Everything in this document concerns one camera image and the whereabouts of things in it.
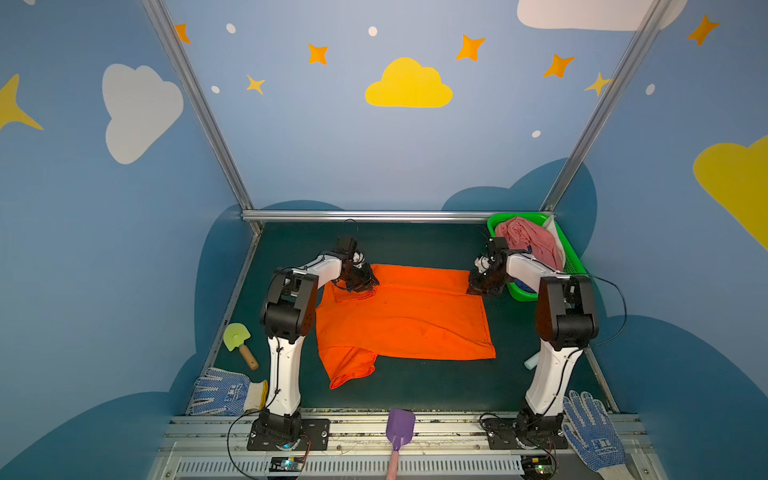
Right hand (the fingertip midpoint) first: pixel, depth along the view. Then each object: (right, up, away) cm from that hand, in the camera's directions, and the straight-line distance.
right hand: (471, 287), depth 101 cm
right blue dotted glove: (+24, -35, -26) cm, 50 cm away
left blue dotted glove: (-74, -27, -20) cm, 81 cm away
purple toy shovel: (-25, -33, -25) cm, 49 cm away
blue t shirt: (+3, +4, -31) cm, 32 cm away
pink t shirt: (+20, +19, +7) cm, 29 cm away
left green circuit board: (-53, -40, -29) cm, 73 cm away
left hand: (-32, +2, +1) cm, 32 cm away
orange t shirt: (-20, -9, -1) cm, 21 cm away
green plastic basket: (+35, +8, 0) cm, 36 cm away
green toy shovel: (-76, -14, -11) cm, 77 cm away
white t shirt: (+33, +22, +9) cm, 40 cm away
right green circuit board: (+8, -41, -29) cm, 50 cm away
